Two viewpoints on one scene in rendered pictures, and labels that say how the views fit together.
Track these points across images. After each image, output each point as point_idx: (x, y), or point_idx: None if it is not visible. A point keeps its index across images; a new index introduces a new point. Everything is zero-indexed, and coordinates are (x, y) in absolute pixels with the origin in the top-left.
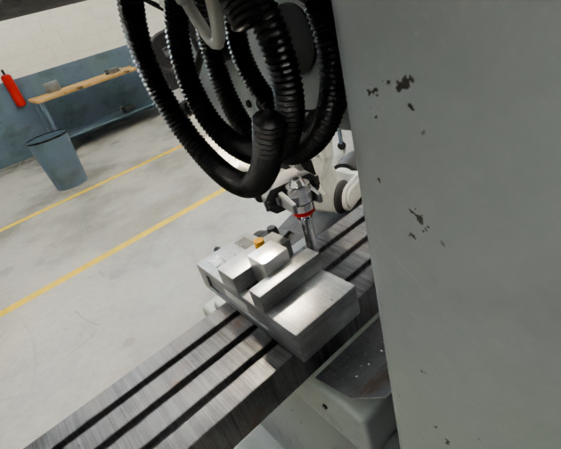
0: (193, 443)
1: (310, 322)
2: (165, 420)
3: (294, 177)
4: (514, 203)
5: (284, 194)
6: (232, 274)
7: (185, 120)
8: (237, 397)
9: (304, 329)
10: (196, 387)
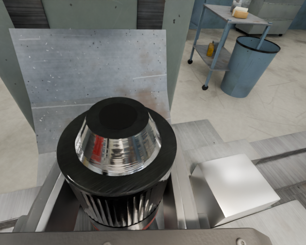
0: (280, 136)
1: (191, 121)
2: None
3: (118, 124)
4: None
5: (177, 189)
6: (299, 209)
7: None
8: (252, 146)
9: (198, 120)
10: (293, 171)
